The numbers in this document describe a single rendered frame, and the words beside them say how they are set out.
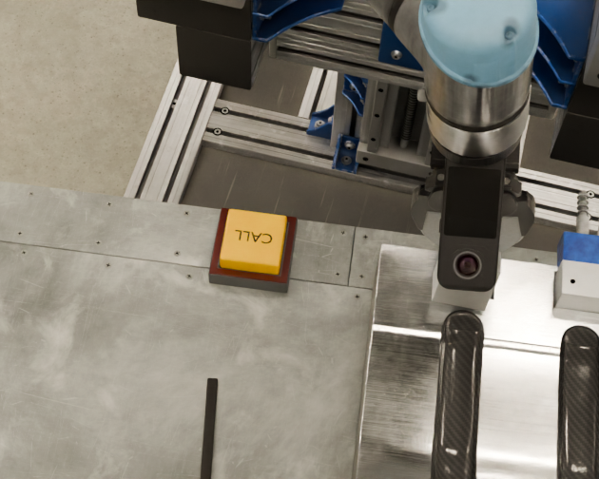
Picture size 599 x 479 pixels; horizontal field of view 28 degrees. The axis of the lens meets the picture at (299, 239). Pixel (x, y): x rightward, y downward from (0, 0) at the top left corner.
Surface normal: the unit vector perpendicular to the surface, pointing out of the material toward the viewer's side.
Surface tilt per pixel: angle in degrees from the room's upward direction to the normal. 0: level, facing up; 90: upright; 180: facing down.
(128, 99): 0
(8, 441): 0
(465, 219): 38
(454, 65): 98
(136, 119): 0
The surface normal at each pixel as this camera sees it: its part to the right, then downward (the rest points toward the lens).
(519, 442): 0.04, -0.49
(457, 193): -0.15, 0.11
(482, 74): 0.02, 0.90
